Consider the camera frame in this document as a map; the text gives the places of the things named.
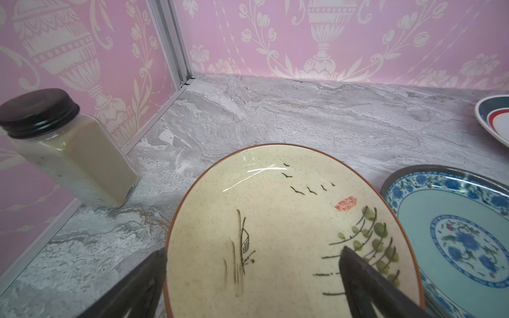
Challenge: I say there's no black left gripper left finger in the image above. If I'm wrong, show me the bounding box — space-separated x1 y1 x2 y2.
79 249 167 317

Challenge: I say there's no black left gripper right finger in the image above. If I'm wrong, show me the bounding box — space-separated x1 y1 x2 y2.
339 246 429 318

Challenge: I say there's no white plate green red rim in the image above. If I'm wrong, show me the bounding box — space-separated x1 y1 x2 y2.
475 94 509 147

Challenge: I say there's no cream plate with painted willow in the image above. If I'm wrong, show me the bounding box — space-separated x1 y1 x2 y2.
164 144 425 317

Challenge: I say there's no teal blue floral plate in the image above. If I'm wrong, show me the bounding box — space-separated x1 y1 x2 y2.
380 165 508 317

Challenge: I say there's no glass jar with black lid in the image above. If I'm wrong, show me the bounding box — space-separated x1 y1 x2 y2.
1 88 139 208

